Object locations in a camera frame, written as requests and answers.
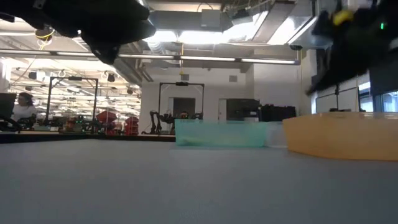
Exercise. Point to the black background robot arm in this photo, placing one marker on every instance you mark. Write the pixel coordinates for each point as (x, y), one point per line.
(160, 119)

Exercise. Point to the black pole stand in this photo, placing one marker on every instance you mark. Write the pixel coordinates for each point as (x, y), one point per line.
(337, 98)

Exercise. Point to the red storage bin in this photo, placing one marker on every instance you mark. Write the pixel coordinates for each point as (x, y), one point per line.
(132, 124)
(106, 118)

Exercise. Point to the orange plastic bin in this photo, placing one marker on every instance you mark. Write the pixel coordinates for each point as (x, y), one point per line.
(342, 140)

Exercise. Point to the grey ceiling box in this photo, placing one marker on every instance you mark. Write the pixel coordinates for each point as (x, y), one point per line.
(211, 19)

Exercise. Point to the long ceiling light bar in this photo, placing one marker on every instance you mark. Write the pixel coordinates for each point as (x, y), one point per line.
(211, 58)

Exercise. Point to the low black cabinet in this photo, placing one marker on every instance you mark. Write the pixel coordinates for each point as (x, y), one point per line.
(276, 113)

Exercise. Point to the person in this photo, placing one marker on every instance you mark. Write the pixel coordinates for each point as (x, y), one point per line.
(184, 115)
(24, 107)

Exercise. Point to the clear plastic bin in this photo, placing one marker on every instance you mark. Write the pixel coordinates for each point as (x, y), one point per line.
(276, 135)

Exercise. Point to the black monitor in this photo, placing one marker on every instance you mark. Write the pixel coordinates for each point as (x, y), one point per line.
(7, 104)

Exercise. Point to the teal plastic bin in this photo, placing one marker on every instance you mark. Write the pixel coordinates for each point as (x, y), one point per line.
(220, 134)

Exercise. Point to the blue-grey table mat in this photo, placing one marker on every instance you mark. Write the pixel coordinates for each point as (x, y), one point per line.
(217, 186)

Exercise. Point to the black gantry frame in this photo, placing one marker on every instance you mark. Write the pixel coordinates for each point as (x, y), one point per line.
(74, 78)
(181, 83)

